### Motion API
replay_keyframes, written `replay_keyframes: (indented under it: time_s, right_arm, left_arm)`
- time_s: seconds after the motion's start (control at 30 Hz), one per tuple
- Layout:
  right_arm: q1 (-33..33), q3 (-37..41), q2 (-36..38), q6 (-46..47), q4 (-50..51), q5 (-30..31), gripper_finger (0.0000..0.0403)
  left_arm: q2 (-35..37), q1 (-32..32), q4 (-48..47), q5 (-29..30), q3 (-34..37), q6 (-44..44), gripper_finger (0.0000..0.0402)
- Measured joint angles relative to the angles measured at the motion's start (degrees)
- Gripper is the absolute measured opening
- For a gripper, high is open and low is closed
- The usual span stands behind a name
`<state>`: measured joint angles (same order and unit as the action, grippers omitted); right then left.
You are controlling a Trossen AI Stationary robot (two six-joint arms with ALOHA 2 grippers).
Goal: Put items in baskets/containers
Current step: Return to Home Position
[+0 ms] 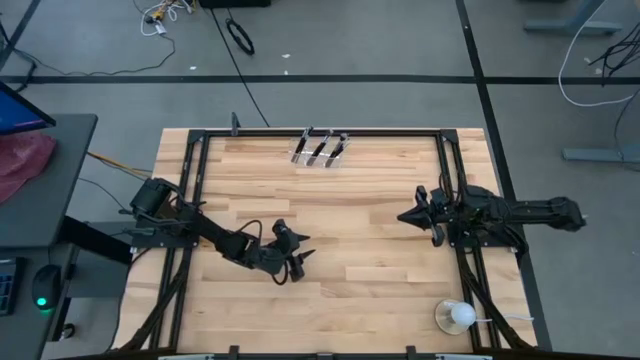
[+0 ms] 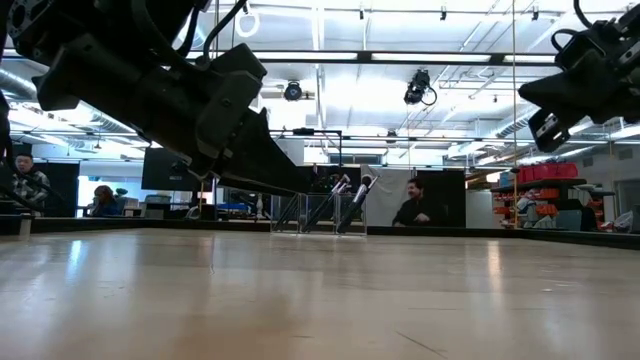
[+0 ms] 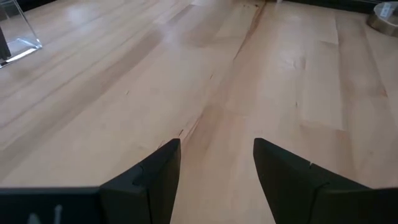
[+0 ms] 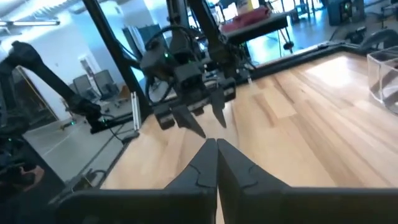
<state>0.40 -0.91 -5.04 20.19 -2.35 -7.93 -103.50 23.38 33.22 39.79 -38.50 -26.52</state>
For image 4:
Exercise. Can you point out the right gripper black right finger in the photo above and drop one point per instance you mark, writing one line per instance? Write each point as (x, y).
(280, 207)

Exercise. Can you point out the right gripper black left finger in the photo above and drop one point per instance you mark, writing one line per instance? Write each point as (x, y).
(155, 207)

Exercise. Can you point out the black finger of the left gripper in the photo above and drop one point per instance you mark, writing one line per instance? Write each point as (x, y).
(219, 105)
(188, 119)

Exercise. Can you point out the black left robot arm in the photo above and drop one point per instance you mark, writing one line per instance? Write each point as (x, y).
(214, 31)

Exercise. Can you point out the black jointed arm green lights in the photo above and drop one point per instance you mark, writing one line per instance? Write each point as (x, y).
(46, 74)

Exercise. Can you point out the silver aluminium extrusion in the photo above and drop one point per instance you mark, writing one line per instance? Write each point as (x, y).
(136, 109)

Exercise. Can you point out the dark grey desk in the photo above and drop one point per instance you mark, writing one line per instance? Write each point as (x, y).
(258, 29)

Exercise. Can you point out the grey office chair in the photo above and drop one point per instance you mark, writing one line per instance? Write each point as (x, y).
(105, 82)
(83, 87)

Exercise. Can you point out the red cloth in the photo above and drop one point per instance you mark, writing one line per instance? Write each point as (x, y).
(245, 18)

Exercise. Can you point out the black computer tower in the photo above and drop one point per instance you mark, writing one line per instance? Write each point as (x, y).
(345, 12)

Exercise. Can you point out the clear acrylic brush organizer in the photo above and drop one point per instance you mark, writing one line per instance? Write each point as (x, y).
(377, 68)

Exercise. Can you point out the long light fixture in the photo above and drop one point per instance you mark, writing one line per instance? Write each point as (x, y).
(34, 23)

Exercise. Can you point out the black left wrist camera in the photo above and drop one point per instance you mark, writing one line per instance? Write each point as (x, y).
(188, 77)

